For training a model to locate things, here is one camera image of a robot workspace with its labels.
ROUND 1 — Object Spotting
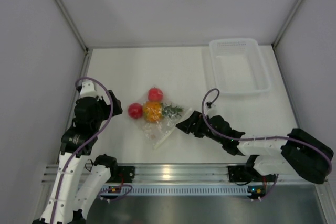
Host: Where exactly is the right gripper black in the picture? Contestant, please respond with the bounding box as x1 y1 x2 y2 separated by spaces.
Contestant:
176 111 225 144

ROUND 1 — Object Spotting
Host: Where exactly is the clear zip top bag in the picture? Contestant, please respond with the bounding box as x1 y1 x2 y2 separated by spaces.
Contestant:
132 91 194 151

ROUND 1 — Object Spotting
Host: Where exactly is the fake pineapple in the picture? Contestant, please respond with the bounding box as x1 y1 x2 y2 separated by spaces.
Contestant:
142 101 184 123

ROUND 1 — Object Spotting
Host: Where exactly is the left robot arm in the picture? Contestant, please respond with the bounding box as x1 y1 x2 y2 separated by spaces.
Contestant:
33 90 122 223

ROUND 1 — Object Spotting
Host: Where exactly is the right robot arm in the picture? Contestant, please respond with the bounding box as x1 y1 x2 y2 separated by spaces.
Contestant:
176 111 334 184

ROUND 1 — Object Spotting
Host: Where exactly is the white plastic basket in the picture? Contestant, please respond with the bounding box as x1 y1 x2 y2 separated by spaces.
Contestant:
209 38 272 96

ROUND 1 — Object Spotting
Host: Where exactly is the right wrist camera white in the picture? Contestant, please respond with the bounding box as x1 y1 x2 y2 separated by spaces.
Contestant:
204 102 217 117

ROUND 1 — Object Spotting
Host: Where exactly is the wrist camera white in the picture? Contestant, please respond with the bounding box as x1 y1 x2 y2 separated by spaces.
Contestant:
79 80 97 98
204 102 217 117

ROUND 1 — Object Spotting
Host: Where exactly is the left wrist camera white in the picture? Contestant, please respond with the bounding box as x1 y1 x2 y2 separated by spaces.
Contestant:
79 80 97 98

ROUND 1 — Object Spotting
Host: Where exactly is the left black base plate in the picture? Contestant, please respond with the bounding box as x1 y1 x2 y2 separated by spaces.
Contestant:
108 166 135 184

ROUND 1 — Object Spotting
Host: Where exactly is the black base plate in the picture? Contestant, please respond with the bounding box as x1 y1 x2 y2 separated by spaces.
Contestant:
108 166 135 184
227 165 252 184

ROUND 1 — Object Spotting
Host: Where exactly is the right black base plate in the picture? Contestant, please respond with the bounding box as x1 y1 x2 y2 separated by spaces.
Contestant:
227 165 252 184

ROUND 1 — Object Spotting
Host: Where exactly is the aluminium mounting rail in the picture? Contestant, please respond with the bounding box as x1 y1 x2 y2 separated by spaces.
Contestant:
41 163 302 183

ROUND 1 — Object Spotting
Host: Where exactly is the white slotted cable duct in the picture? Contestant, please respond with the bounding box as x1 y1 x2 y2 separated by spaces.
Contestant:
100 185 253 196

